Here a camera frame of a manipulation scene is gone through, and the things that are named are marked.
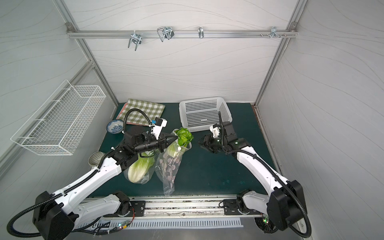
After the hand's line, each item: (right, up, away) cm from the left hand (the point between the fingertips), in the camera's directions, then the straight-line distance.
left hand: (177, 138), depth 69 cm
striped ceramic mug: (-52, -15, +19) cm, 58 cm away
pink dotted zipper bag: (-7, -17, +17) cm, 25 cm away
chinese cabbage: (-22, -19, +9) cm, 30 cm away
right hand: (+10, -4, +8) cm, 14 cm away
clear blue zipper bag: (-16, -21, +12) cm, 29 cm away
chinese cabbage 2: (+2, 0, +11) cm, 11 cm away
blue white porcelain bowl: (-49, +4, +35) cm, 60 cm away
